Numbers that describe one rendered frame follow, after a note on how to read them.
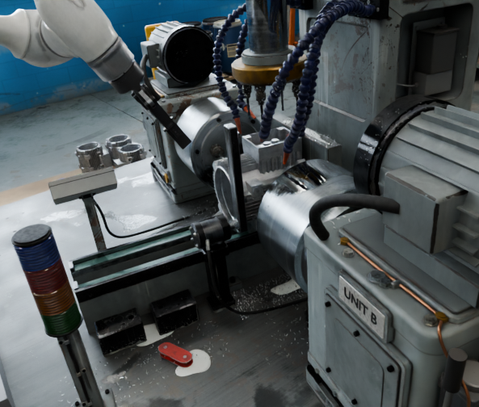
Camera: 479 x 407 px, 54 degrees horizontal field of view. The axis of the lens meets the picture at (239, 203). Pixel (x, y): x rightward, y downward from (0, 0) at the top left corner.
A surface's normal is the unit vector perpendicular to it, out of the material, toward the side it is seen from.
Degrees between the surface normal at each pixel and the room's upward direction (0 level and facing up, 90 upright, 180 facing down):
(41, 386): 0
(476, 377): 0
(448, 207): 90
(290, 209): 47
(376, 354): 90
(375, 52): 90
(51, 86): 90
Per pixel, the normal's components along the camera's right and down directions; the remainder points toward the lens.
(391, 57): 0.41, 0.40
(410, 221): -0.91, 0.27
